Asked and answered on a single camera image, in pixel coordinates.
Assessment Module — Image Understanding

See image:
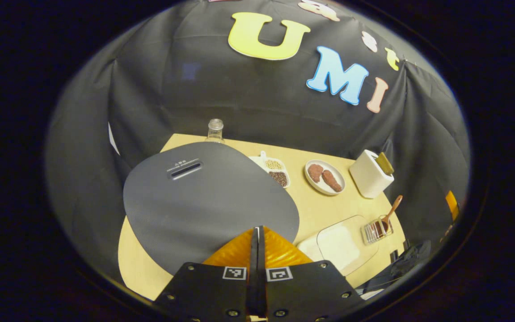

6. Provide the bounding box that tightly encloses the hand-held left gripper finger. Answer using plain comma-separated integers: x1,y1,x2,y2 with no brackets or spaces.
155,226,260,322
257,226,365,322

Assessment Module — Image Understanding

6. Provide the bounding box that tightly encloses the reddish brown meat piece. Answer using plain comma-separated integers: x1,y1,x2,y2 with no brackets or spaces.
307,164,325,183
321,169,343,193

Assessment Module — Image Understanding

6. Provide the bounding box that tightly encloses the cream rice tray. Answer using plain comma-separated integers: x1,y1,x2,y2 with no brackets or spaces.
297,215,380,276

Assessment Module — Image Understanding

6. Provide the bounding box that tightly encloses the white utensil holder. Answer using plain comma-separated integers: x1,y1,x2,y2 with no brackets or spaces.
349,149,395,199

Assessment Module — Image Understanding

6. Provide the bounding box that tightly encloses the metal wire chopstick holder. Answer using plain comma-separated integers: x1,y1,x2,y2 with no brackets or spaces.
363,216,394,245

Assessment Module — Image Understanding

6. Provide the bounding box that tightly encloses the white divided grain dish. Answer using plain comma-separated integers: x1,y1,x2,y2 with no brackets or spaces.
249,151,291,189

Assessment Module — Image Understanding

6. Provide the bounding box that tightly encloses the brown wooden spoon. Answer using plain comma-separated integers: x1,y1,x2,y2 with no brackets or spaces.
372,195,404,237

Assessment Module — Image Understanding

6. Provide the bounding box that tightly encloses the black backdrop cloth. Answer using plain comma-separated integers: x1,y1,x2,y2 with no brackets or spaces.
45,0,470,287

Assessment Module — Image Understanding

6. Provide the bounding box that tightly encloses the round white plate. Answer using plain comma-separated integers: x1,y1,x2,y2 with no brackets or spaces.
304,160,346,196

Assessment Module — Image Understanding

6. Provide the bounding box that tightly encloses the small clear glass bottle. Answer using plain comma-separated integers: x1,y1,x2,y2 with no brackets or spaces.
205,119,225,144

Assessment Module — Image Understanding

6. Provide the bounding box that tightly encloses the dark grey rice cooker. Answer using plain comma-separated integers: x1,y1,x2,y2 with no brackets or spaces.
122,142,300,275

